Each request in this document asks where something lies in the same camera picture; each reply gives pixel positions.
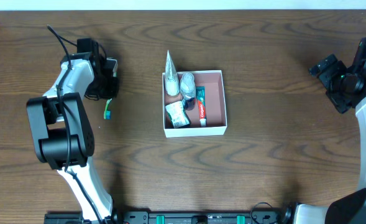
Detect green white toothbrush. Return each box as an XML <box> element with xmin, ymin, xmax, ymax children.
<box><xmin>103</xmin><ymin>72</ymin><xmax>118</xmax><ymax>119</ymax></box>

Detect white cream tube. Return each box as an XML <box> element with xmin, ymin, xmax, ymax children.
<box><xmin>165</xmin><ymin>51</ymin><xmax>180</xmax><ymax>96</ymax></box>

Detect green white sachet packet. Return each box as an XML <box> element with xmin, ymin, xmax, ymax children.
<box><xmin>165</xmin><ymin>101</ymin><xmax>191</xmax><ymax>129</ymax></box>

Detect clear bottle blue liquid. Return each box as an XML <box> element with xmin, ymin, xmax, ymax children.
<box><xmin>180</xmin><ymin>73</ymin><xmax>196</xmax><ymax>110</ymax></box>

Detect Colgate toothpaste tube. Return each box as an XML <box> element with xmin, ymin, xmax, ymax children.
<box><xmin>196</xmin><ymin>86</ymin><xmax>207</xmax><ymax>128</ymax></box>

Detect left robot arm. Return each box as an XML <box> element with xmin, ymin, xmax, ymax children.
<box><xmin>26</xmin><ymin>38</ymin><xmax>120</xmax><ymax>223</ymax></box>

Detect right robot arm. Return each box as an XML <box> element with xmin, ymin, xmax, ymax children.
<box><xmin>283</xmin><ymin>37</ymin><xmax>366</xmax><ymax>224</ymax></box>

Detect white box pink interior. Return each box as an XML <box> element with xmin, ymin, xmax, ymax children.
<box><xmin>163</xmin><ymin>70</ymin><xmax>227</xmax><ymax>138</ymax></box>

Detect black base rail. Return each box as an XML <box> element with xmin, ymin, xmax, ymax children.
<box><xmin>43</xmin><ymin>202</ymin><xmax>298</xmax><ymax>224</ymax></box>

